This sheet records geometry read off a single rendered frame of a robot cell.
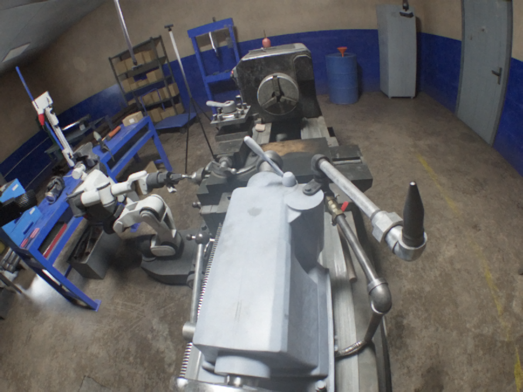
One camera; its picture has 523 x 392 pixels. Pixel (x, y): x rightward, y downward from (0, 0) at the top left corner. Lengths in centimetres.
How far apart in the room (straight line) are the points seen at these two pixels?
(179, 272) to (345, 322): 136
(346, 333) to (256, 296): 37
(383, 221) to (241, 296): 24
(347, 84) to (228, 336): 427
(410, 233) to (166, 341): 172
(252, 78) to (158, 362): 203
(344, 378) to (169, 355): 133
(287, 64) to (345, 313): 141
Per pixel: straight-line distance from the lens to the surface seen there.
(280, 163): 73
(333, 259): 79
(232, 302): 39
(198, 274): 53
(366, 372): 68
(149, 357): 186
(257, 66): 162
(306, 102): 168
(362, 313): 72
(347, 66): 433
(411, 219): 25
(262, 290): 38
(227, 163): 99
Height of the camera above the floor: 150
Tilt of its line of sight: 39 degrees down
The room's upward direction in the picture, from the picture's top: 14 degrees counter-clockwise
